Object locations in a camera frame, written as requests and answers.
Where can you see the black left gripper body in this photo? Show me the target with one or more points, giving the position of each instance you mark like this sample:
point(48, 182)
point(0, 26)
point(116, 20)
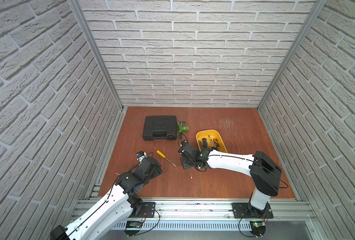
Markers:
point(153, 166)

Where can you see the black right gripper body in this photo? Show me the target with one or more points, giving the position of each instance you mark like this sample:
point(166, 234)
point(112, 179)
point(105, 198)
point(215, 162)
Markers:
point(186, 164)

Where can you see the dark red handle screwdriver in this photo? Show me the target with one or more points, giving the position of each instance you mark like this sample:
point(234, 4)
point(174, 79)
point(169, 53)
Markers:
point(201, 145)

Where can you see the yellow transparent handle screwdriver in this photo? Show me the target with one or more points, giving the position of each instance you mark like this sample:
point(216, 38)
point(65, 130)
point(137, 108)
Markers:
point(164, 157)

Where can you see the orange black stubby screwdriver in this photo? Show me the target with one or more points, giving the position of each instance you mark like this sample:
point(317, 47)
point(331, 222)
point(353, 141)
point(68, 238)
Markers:
point(216, 143)

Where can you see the yellow black phillips screwdriver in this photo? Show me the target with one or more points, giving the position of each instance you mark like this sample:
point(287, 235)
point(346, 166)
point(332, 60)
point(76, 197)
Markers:
point(205, 143)

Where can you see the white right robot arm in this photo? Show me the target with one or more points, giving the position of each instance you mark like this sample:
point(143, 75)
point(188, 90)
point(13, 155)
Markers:
point(265, 173)

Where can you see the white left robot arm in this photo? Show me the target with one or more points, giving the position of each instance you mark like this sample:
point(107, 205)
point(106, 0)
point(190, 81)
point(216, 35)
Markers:
point(119, 203)

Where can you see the yellow plastic storage box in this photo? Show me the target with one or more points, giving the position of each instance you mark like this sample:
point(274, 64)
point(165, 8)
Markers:
point(210, 135)

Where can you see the black plastic tool case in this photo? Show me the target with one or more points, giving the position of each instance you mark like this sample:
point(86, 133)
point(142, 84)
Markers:
point(160, 128)

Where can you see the left controller board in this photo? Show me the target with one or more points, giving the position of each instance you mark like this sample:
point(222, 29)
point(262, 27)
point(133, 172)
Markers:
point(132, 228)

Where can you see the controller board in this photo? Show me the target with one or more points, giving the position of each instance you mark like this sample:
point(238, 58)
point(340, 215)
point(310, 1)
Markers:
point(258, 229)
point(132, 228)

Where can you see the right controller board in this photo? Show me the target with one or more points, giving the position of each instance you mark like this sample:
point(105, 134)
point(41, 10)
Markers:
point(258, 229)

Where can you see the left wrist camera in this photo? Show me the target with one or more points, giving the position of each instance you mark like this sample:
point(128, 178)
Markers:
point(140, 156)

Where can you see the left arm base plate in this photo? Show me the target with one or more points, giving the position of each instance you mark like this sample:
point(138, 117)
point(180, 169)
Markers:
point(144, 210)

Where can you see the aluminium front rail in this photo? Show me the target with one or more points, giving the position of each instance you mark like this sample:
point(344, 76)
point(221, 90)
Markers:
point(197, 209)

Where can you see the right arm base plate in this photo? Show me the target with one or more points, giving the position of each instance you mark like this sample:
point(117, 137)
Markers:
point(246, 211)

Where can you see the aluminium frame post left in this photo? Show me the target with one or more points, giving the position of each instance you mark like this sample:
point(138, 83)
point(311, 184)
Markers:
point(77, 11)

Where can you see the aluminium frame post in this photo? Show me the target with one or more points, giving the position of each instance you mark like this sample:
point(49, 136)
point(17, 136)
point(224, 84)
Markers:
point(309, 22)
point(77, 11)

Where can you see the aluminium frame post right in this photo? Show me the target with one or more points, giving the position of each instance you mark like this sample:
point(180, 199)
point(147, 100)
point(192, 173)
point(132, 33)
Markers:
point(309, 22)

